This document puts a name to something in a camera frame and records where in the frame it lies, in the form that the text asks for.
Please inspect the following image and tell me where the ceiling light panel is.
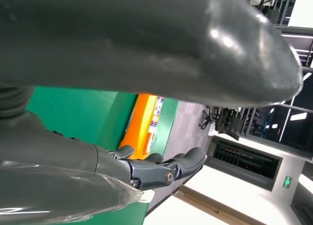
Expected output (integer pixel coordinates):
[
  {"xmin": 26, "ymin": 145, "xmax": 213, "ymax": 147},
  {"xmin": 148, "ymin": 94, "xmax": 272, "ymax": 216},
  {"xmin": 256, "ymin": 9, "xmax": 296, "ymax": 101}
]
[{"xmin": 290, "ymin": 112, "xmax": 308, "ymax": 121}]

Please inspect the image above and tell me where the black office chair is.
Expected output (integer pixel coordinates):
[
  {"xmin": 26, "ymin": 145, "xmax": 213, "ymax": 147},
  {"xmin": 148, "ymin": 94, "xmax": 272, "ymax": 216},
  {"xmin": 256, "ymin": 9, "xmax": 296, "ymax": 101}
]
[
  {"xmin": 198, "ymin": 105, "xmax": 217, "ymax": 131},
  {"xmin": 215, "ymin": 107, "xmax": 241, "ymax": 141}
]

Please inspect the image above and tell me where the white bottle with yellow print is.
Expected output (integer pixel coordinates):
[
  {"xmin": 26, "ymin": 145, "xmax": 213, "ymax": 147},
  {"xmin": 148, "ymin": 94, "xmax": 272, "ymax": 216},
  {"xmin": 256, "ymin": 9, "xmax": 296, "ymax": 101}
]
[{"xmin": 140, "ymin": 189, "xmax": 156, "ymax": 204}]

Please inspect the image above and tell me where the white cabinet with dark panel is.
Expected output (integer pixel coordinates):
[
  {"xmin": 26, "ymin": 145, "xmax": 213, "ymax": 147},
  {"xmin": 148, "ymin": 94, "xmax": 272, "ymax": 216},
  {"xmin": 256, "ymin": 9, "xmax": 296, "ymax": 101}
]
[{"xmin": 205, "ymin": 135, "xmax": 282, "ymax": 192}]

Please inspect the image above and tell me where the green table mat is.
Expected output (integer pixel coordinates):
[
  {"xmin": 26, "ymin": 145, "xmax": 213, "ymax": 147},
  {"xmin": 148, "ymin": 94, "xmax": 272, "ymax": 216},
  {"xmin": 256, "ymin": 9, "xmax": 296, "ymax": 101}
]
[{"xmin": 26, "ymin": 86, "xmax": 180, "ymax": 225}]

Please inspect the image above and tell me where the orange bottle with clear cap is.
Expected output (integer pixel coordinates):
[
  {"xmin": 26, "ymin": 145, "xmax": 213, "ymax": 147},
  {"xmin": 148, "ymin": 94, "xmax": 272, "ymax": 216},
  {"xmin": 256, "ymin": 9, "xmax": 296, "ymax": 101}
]
[{"xmin": 119, "ymin": 93, "xmax": 164, "ymax": 160}]

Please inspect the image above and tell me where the beige baseboard strip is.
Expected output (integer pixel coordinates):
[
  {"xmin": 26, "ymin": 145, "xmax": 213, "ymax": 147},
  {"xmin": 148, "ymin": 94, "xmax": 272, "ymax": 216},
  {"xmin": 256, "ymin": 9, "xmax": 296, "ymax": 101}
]
[{"xmin": 171, "ymin": 184, "xmax": 265, "ymax": 225}]

